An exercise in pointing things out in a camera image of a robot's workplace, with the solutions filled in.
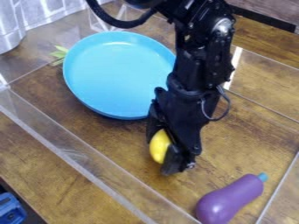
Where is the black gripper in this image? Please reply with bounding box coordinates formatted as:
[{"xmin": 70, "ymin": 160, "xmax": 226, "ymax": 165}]
[{"xmin": 145, "ymin": 73, "xmax": 221, "ymax": 176}]

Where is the yellow toy lemon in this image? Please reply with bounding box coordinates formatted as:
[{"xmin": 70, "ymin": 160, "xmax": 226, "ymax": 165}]
[{"xmin": 149, "ymin": 129, "xmax": 170, "ymax": 164}]

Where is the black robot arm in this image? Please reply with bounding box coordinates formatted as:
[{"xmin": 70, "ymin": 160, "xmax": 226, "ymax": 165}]
[{"xmin": 125, "ymin": 0, "xmax": 234, "ymax": 175}]

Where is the blue oval tray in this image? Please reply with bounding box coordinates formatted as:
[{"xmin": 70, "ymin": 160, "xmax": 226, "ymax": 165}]
[{"xmin": 62, "ymin": 31, "xmax": 174, "ymax": 120}]

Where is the purple toy eggplant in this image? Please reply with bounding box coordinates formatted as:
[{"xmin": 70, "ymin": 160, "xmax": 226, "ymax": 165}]
[{"xmin": 196, "ymin": 172, "xmax": 268, "ymax": 224}]

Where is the green leafy toy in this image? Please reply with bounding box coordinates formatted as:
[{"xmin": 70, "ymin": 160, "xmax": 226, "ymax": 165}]
[{"xmin": 50, "ymin": 45, "xmax": 69, "ymax": 66}]

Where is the blue device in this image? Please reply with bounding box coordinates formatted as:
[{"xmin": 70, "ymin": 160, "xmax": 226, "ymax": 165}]
[{"xmin": 0, "ymin": 192, "xmax": 26, "ymax": 224}]

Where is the dark baseboard strip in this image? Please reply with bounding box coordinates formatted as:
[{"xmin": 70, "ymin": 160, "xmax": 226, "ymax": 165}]
[{"xmin": 225, "ymin": 0, "xmax": 299, "ymax": 33}]

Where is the grey checkered curtain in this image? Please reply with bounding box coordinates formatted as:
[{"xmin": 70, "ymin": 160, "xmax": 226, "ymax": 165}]
[{"xmin": 0, "ymin": 0, "xmax": 87, "ymax": 54}]

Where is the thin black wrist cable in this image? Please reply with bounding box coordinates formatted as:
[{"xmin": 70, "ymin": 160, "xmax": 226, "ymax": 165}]
[{"xmin": 200, "ymin": 84, "xmax": 232, "ymax": 122}]

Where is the clear acrylic enclosure wall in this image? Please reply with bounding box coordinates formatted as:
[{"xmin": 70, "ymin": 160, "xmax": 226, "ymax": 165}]
[{"xmin": 0, "ymin": 3, "xmax": 299, "ymax": 224}]

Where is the black braided cable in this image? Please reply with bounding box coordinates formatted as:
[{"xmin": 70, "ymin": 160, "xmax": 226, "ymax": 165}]
[{"xmin": 83, "ymin": 0, "xmax": 156, "ymax": 30}]

